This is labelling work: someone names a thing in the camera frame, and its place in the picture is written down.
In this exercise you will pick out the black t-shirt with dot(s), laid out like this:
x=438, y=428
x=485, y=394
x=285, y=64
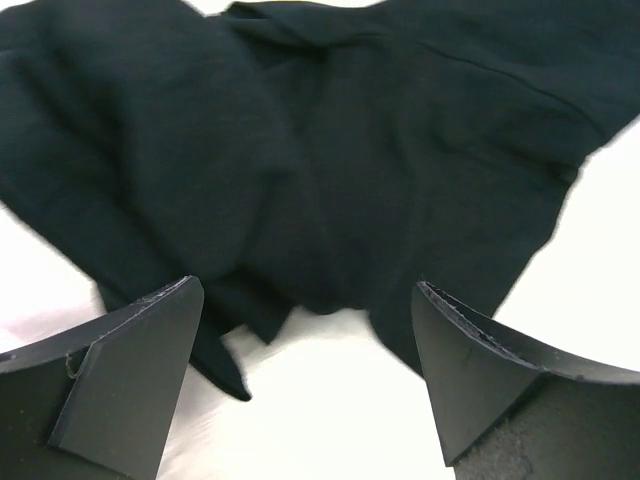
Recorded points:
x=296, y=154

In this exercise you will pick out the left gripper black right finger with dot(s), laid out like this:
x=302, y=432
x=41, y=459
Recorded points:
x=507, y=406

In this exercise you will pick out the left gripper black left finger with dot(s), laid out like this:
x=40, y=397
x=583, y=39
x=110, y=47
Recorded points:
x=97, y=401

